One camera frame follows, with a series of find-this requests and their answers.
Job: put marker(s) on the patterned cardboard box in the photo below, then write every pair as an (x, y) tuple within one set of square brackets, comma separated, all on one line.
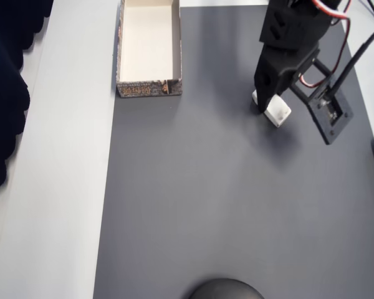
[(149, 46)]

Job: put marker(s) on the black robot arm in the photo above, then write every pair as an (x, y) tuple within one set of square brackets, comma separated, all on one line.
[(330, 6)]

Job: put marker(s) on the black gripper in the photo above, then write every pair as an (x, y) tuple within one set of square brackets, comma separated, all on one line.
[(268, 75)]

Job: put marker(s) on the black round-base stand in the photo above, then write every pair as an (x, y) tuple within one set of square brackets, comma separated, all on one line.
[(224, 289)]

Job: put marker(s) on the white rectangular block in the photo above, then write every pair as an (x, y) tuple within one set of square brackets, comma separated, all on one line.
[(279, 110)]

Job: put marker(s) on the dark blue curtain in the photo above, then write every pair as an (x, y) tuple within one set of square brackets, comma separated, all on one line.
[(3, 78)]

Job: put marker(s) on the grey table mat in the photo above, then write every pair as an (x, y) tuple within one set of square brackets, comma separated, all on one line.
[(205, 187)]

